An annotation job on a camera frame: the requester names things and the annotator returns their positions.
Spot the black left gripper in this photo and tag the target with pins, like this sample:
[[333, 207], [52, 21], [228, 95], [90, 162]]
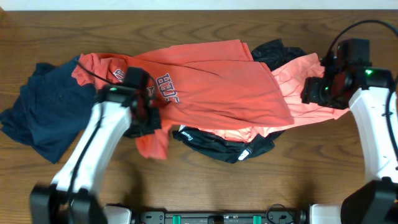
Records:
[[155, 124]]

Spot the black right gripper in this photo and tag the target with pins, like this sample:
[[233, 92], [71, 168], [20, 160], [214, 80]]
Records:
[[310, 93]]

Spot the red soccer t-shirt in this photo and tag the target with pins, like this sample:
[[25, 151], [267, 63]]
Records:
[[213, 85]]

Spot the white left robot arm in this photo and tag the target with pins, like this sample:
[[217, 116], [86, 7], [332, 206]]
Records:
[[72, 196]]

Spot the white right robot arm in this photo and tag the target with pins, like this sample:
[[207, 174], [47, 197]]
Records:
[[368, 93]]

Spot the navy blue folded garment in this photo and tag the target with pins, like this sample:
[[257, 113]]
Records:
[[51, 110]]

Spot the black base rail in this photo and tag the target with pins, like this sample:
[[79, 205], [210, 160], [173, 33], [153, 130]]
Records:
[[214, 217]]

